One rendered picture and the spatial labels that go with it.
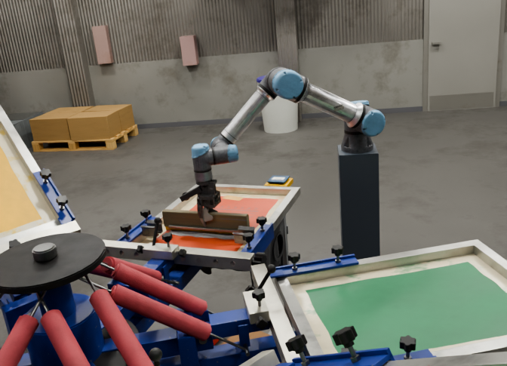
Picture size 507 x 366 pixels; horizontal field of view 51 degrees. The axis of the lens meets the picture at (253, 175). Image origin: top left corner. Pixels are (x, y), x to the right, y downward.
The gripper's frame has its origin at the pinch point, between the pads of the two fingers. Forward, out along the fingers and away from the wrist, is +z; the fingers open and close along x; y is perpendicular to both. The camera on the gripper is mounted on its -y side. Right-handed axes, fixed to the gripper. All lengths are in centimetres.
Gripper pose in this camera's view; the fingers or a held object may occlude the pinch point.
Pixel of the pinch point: (205, 222)
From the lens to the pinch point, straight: 233.7
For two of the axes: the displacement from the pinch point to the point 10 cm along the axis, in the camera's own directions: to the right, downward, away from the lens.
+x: 3.4, -3.3, 8.8
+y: 9.4, 0.3, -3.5
